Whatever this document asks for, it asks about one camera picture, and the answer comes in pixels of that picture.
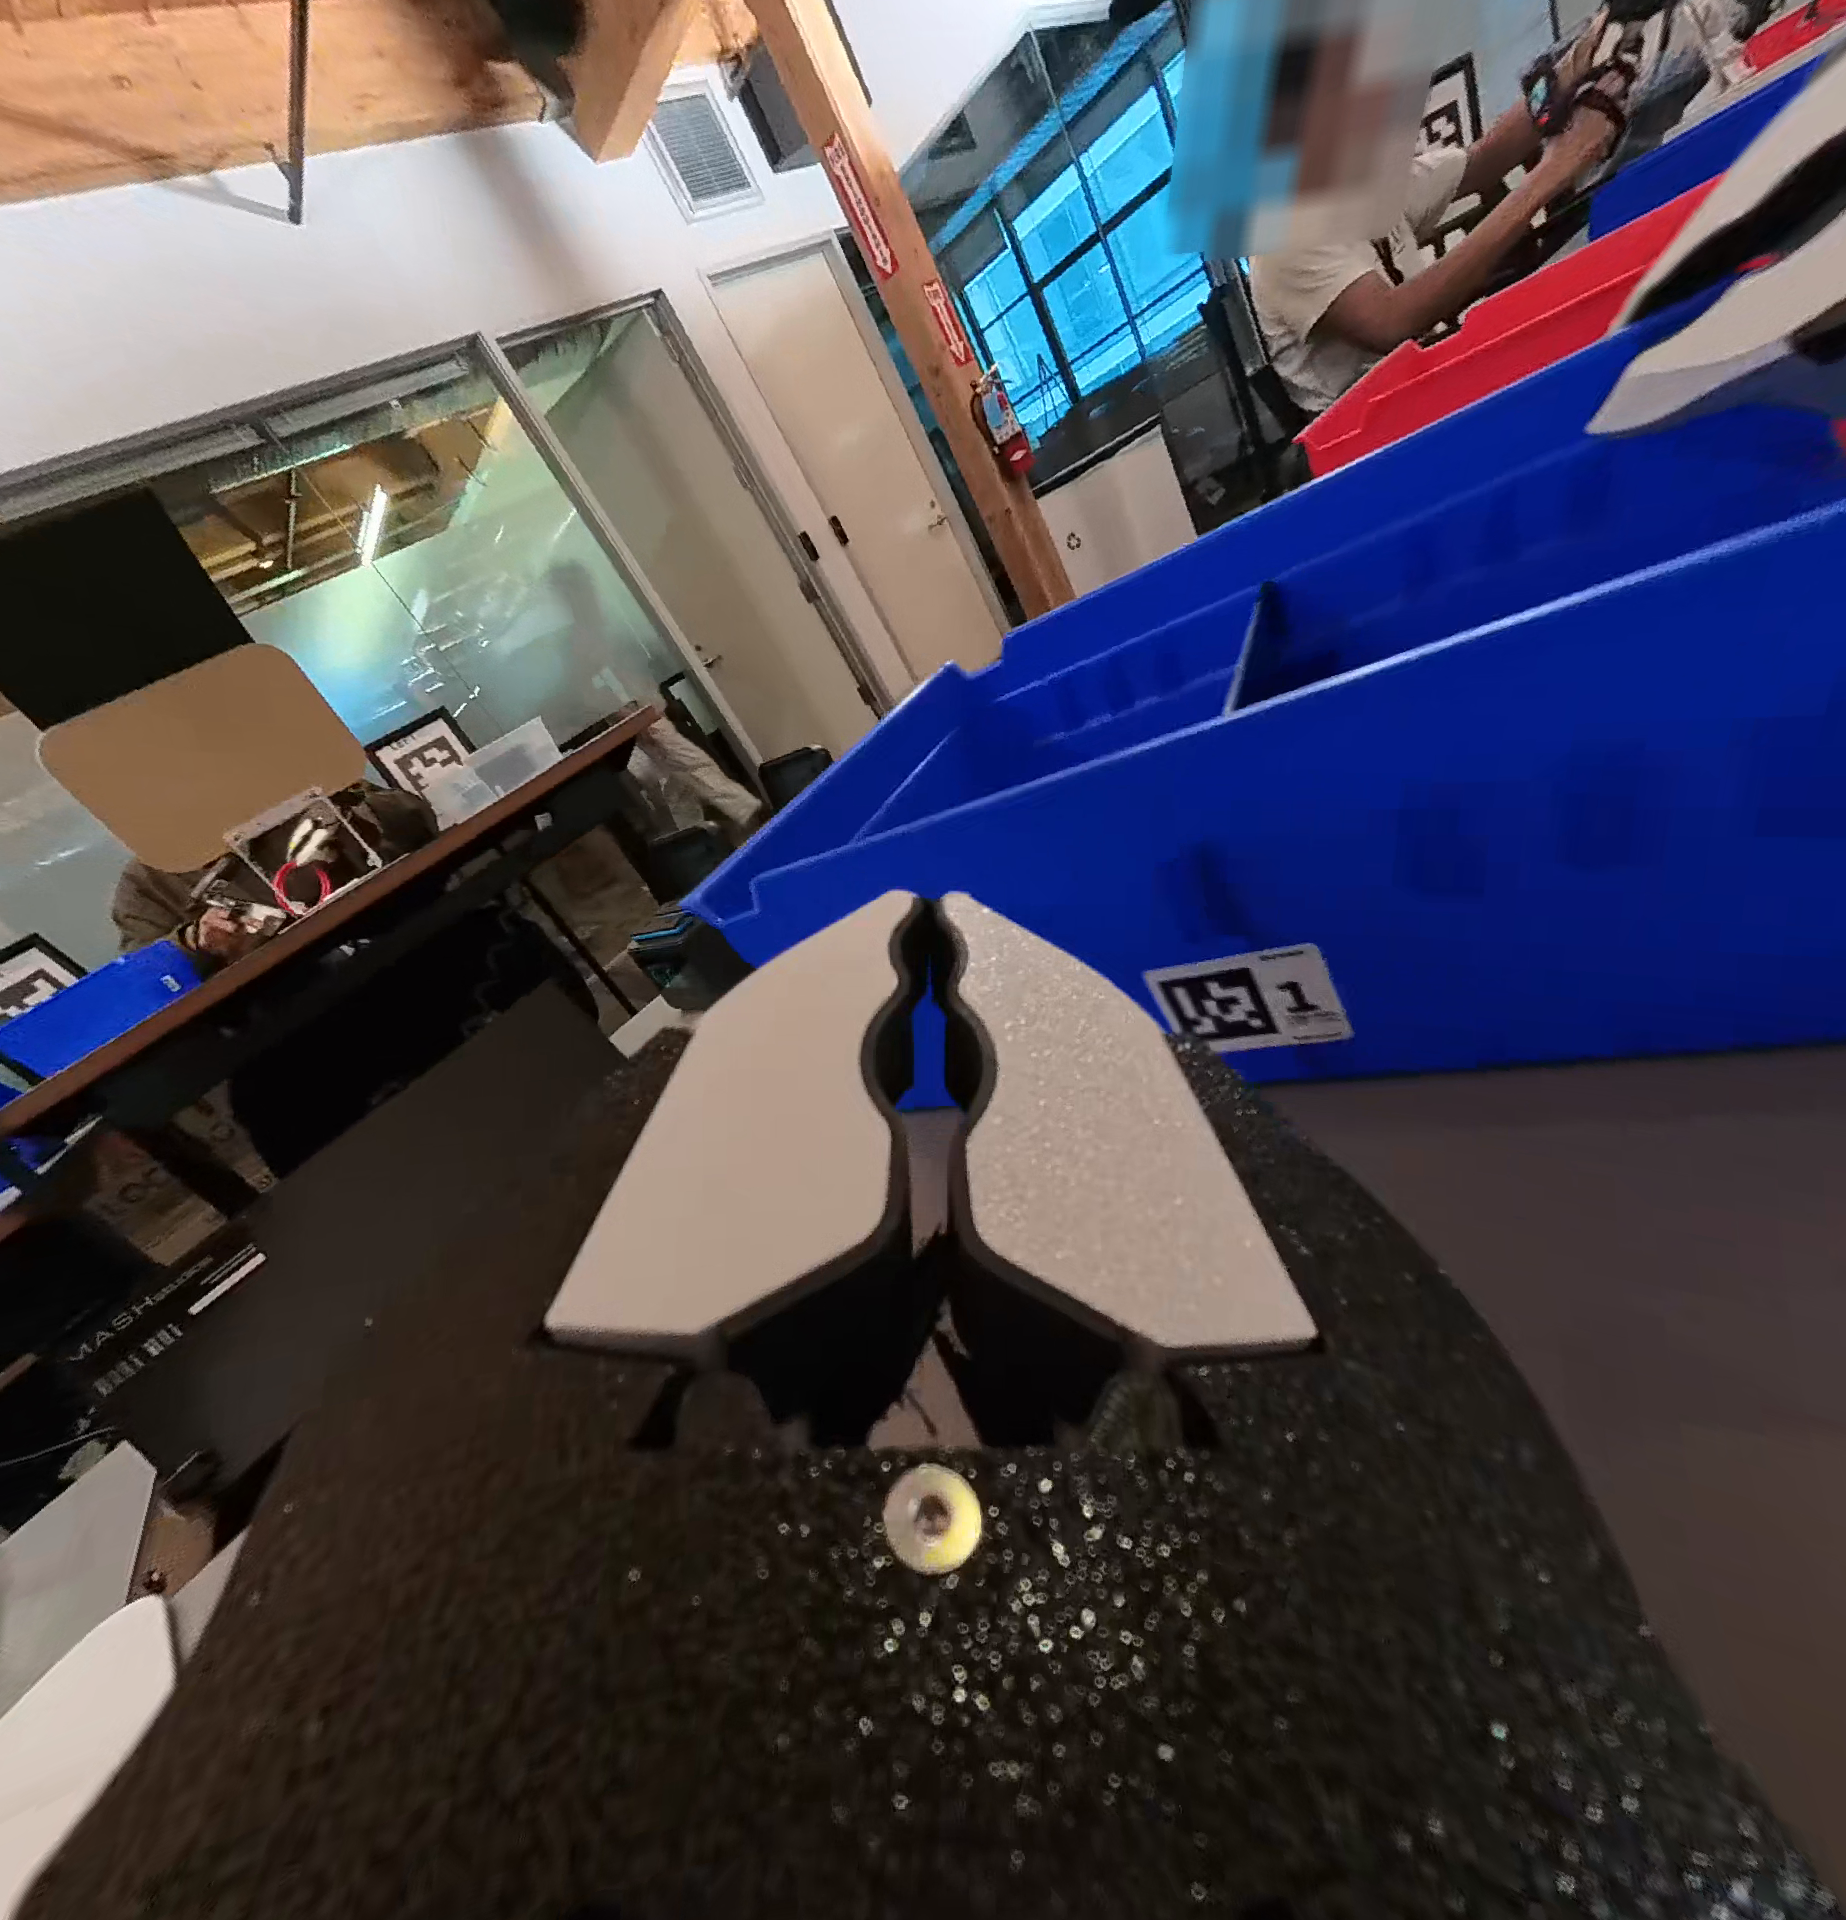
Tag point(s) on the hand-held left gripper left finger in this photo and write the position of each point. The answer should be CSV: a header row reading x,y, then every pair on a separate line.
x,y
711,1185

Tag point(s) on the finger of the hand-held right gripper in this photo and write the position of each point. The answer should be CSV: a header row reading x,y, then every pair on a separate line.
x,y
1823,120
1717,367

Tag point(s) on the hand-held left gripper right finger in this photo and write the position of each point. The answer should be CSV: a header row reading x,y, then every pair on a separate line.
x,y
1132,1185

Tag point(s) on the red plastic bin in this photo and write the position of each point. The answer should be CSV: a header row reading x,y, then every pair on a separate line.
x,y
1462,360

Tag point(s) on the blue plastic bin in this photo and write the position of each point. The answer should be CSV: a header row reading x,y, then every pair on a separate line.
x,y
1538,840

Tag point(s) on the red plastic crate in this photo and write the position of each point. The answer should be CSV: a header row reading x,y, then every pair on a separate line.
x,y
1787,42

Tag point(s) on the black flat box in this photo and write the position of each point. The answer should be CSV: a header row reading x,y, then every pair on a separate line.
x,y
382,1171

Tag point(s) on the fiducial marker board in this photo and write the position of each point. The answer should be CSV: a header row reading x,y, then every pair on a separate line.
x,y
420,755
1447,106
15,991

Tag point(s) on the wooden edged background table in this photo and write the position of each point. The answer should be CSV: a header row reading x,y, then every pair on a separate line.
x,y
457,832

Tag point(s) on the clear plastic container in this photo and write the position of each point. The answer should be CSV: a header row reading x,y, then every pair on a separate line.
x,y
511,758

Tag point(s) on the clear acrylic stand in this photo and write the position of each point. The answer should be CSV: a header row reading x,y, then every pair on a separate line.
x,y
301,856

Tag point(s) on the black bin divider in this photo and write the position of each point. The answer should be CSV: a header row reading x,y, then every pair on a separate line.
x,y
1252,653

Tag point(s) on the white recycling cabinet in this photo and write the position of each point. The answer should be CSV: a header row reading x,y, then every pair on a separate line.
x,y
1118,503

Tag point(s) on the small blue bin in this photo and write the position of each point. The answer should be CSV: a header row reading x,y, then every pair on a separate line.
x,y
84,1006

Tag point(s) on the red fire extinguisher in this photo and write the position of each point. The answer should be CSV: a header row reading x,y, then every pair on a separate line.
x,y
1005,421

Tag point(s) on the white door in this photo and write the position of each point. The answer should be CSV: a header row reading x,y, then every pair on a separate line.
x,y
833,451

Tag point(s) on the wooden beam red signs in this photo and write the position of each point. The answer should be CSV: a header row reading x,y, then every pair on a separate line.
x,y
923,301

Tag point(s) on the white stand base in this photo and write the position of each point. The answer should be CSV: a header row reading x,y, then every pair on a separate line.
x,y
54,1726

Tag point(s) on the black dome fixture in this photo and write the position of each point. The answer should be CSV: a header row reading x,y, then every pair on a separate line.
x,y
532,31

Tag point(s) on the white wall vent grille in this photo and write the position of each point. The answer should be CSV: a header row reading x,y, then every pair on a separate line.
x,y
702,150

